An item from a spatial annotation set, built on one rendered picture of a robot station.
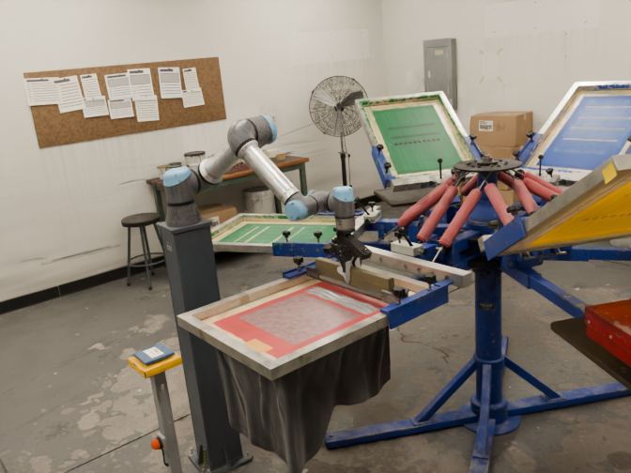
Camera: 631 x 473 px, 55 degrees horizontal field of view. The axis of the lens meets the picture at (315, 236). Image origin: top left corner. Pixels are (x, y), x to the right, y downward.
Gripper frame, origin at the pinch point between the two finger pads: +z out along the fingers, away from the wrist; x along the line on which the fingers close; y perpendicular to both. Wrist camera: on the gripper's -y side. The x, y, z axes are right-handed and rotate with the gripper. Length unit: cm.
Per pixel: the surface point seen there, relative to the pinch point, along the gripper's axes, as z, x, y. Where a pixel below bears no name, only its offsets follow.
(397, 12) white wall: -123, -413, 355
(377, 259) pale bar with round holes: 0.0, -21.9, 8.4
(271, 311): 6.0, 30.5, 11.5
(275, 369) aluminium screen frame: 3, 58, -29
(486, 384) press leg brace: 73, -72, -9
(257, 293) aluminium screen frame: 3.6, 27.2, 25.1
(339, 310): 5.8, 14.1, -7.4
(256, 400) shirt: 29, 50, -2
